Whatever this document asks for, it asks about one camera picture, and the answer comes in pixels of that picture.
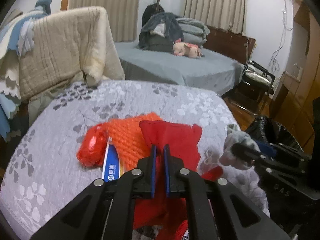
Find white grey sock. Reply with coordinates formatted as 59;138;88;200
219;124;260;170

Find blue white tissue box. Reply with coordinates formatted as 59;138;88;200
101;138;124;182

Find red cloth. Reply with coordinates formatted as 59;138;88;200
133;120;222;239

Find orange foam net sleeve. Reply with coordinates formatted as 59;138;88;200
103;113;162;171

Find black trash bin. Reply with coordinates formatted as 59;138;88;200
246;115;315;155

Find red plastic wrapper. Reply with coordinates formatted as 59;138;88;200
76;123;109;168

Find wooden wardrobe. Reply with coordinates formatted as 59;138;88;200
270;0;319;154

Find black folding chair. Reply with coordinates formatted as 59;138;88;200
228;60;276;116

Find grey floral bedspread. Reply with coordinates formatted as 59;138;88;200
0;80;271;240

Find grey bed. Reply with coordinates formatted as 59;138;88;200
115;42;244;95

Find dark wooden headboard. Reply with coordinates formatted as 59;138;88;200
204;27;256;64

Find pink plush pig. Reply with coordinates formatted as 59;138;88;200
172;38;204;59

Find pile of grey blankets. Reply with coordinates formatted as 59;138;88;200
138;12;210;53

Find right beige curtain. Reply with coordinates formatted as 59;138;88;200
183;0;247;34

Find beige curtain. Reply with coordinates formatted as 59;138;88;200
183;0;247;34
68;0;139;42

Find beige quilt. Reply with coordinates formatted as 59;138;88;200
17;6;126;102

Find left beige curtain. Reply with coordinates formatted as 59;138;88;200
68;0;139;42

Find blue white scalloped cloth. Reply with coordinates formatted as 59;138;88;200
1;0;52;141

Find white wall cables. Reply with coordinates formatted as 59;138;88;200
268;0;294;73

